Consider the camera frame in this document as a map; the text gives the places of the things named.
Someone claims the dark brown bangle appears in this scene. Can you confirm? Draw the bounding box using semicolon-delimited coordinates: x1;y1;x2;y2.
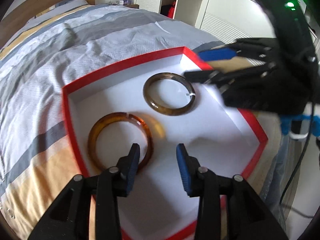
143;72;196;116

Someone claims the red jewelry box tray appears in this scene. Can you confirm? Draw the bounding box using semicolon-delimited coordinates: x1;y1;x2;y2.
62;47;268;239

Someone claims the amber orange bangle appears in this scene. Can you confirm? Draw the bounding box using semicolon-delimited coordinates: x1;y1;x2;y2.
87;112;154;173

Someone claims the white wardrobe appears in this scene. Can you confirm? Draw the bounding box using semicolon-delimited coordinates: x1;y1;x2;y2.
135;0;274;43

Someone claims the wooden nightstand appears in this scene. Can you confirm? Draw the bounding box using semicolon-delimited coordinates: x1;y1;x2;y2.
118;4;139;9

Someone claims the striped bed duvet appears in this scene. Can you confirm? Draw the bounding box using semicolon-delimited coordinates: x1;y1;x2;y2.
1;5;286;239

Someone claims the grey pillow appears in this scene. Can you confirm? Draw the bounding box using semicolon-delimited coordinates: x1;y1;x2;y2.
27;0;88;23

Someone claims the wooden headboard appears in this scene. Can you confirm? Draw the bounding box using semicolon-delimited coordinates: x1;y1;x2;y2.
1;0;95;47

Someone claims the black cable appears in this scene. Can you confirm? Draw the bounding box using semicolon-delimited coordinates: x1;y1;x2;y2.
278;100;317;218

